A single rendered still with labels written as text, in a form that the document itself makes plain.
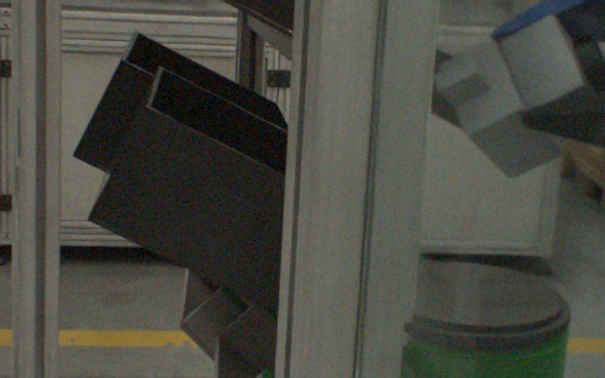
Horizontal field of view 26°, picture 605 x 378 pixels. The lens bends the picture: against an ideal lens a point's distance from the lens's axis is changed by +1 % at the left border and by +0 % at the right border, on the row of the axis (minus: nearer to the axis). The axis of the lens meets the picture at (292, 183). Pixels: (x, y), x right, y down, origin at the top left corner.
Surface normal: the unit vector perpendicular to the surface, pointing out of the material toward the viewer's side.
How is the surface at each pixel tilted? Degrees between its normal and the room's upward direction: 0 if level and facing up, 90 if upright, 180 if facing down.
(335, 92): 90
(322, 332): 90
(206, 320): 90
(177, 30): 90
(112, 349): 0
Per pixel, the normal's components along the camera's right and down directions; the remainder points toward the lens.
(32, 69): 0.21, 0.26
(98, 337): 0.05, -0.97
